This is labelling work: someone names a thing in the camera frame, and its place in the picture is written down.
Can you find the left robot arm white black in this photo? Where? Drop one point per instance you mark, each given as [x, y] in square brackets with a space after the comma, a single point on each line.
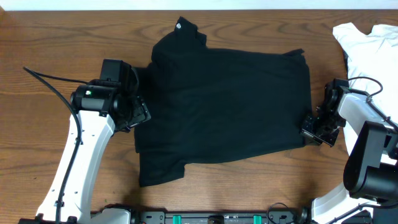
[98, 112]

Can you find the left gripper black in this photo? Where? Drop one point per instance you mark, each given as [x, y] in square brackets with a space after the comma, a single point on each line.
[140, 111]

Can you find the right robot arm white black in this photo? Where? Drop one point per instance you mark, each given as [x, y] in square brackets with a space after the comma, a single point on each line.
[368, 182]

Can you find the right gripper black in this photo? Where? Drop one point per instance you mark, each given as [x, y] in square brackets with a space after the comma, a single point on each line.
[306, 124]

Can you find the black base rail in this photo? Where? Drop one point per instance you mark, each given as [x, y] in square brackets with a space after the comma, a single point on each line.
[276, 213]

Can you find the white garment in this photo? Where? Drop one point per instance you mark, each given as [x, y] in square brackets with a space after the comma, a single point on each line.
[372, 55]

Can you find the black t-shirt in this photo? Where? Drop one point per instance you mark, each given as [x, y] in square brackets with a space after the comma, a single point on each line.
[216, 105]

